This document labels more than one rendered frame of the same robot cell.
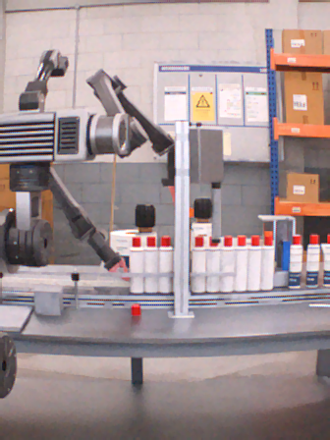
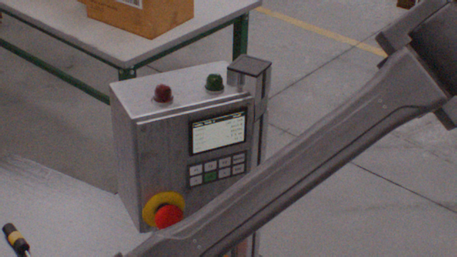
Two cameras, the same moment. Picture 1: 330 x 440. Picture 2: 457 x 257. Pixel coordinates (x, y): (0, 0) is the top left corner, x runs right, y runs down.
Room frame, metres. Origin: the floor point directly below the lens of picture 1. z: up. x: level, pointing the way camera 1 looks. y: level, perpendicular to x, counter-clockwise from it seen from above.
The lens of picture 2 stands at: (3.11, 0.29, 1.91)
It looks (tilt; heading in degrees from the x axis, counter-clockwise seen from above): 34 degrees down; 210
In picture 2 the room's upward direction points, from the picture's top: 2 degrees clockwise
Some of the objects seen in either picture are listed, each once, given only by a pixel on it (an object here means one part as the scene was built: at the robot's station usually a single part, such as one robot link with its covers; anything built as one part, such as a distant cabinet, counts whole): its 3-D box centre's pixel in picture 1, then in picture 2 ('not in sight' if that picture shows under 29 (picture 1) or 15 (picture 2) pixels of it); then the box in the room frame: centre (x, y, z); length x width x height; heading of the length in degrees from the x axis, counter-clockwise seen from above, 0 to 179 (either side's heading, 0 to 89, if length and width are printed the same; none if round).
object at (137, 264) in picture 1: (137, 265); not in sight; (2.58, 0.09, 0.98); 0.05 x 0.05 x 0.20
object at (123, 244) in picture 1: (134, 249); not in sight; (3.16, 0.12, 0.95); 0.20 x 0.20 x 0.14
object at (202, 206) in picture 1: (202, 229); not in sight; (3.19, -0.18, 1.04); 0.09 x 0.09 x 0.29
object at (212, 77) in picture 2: not in sight; (214, 81); (2.49, -0.09, 1.49); 0.03 x 0.03 x 0.02
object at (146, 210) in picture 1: (145, 241); not in sight; (2.86, 0.06, 1.03); 0.09 x 0.09 x 0.30
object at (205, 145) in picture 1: (199, 154); (183, 147); (2.50, -0.13, 1.38); 0.17 x 0.10 x 0.19; 146
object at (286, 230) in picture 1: (276, 251); not in sight; (2.69, -0.44, 1.01); 0.14 x 0.13 x 0.26; 91
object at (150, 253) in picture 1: (151, 264); not in sight; (2.59, 0.04, 0.98); 0.05 x 0.05 x 0.20
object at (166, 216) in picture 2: not in sight; (168, 215); (2.58, -0.10, 1.33); 0.04 x 0.03 x 0.04; 146
